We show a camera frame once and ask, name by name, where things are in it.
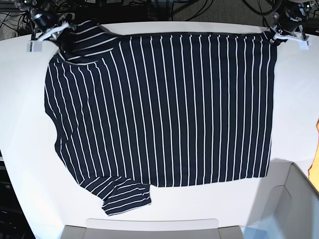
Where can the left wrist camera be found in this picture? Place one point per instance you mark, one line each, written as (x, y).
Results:
(304, 44)

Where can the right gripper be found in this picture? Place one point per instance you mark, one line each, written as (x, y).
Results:
(54, 27)

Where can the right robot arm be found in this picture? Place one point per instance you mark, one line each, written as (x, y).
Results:
(31, 6)

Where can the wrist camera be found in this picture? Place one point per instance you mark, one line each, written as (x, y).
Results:
(304, 44)
(34, 46)

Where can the grey plastic bin right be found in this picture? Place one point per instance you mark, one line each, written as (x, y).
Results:
(291, 210)

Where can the grey plastic bin front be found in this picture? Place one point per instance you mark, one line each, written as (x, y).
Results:
(116, 229)

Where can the navy white striped T-shirt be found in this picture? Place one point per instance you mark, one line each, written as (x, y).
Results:
(166, 110)

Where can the orange object at edge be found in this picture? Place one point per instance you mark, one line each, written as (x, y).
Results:
(313, 171)

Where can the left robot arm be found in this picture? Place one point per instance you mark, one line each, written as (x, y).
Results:
(302, 5)

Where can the grey plastic bin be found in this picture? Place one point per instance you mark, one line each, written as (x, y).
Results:
(116, 229)
(291, 210)

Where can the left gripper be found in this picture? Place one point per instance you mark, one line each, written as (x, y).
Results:
(288, 25)

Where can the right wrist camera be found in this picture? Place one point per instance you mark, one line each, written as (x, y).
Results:
(34, 46)

